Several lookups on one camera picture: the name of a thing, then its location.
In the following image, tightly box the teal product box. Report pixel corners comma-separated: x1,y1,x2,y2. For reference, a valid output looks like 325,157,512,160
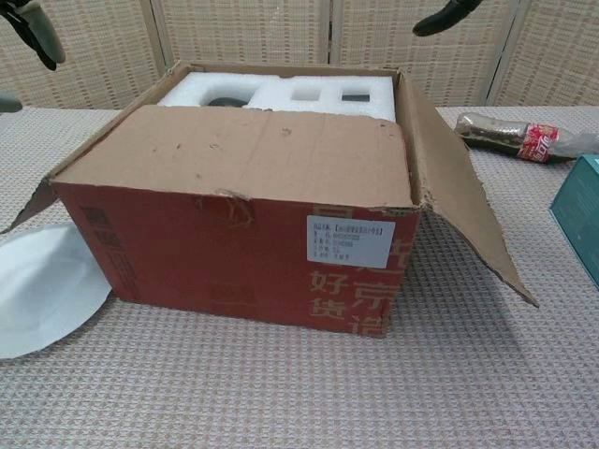
548,153,599,290

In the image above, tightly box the black round part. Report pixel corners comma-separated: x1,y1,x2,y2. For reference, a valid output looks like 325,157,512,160
208,95,249,109

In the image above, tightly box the red cardboard box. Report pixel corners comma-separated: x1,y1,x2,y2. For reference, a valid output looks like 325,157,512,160
11,63,540,339

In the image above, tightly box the woven folding screen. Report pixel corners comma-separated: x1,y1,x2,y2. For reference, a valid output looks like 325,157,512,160
0,0,599,113

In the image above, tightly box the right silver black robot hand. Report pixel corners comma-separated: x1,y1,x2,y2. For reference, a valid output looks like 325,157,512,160
411,0,469,37

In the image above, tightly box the beige woven tablecloth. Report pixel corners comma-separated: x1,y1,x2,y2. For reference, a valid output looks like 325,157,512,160
0,105,599,449

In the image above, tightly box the white foam insert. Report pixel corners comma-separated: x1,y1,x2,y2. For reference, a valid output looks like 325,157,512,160
158,69,397,125

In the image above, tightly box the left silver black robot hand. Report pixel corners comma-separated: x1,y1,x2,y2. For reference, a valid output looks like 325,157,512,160
0,0,65,113

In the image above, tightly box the crushed cola bottle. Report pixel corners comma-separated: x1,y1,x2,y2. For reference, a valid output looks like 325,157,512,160
456,111,595,165

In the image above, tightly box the white scalloped plate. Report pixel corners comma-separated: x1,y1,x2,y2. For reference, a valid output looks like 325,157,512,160
0,223,113,360

